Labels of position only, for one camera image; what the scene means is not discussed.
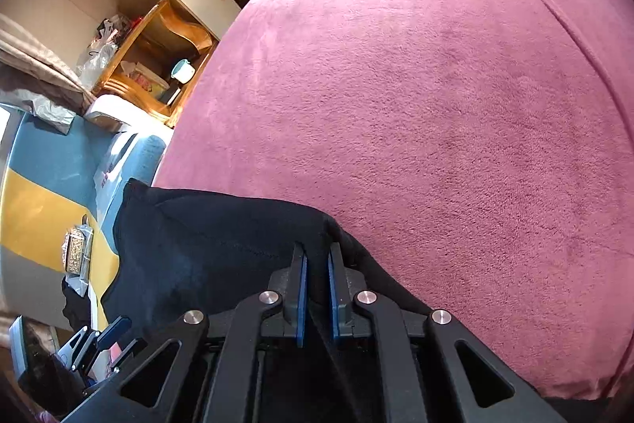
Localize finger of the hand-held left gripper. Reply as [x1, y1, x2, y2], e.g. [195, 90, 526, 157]
[82, 336, 149, 396]
[57, 316, 132, 371]

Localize clear plastic bag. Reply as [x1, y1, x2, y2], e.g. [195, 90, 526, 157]
[76, 41, 120, 89]

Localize pink patterned pack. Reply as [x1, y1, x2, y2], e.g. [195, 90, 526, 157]
[121, 61, 169, 101]

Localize black pants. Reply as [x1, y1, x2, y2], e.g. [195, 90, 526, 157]
[101, 179, 434, 354]

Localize dark cloth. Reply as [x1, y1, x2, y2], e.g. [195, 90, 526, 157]
[61, 277, 94, 329]

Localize teal cup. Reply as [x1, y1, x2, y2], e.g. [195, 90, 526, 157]
[171, 59, 194, 84]

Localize white printed plastic bag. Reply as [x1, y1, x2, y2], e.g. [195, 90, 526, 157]
[93, 133, 140, 212]

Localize wooden nightstand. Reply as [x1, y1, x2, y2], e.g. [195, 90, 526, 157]
[101, 0, 220, 129]

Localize beige cloth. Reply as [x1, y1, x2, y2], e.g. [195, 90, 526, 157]
[0, 14, 95, 111]

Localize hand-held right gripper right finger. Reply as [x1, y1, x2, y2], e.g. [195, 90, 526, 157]
[327, 242, 570, 423]

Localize silver snack packet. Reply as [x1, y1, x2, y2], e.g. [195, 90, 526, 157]
[61, 215, 95, 296]

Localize pink fleece blanket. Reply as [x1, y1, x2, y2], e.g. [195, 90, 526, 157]
[151, 0, 634, 404]

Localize blue and yellow floor mat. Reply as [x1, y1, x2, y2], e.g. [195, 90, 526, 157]
[0, 103, 168, 329]

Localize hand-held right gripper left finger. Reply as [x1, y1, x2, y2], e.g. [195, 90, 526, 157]
[62, 242, 310, 423]

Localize grey plastic bag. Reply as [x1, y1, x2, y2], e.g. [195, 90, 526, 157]
[10, 88, 76, 135]

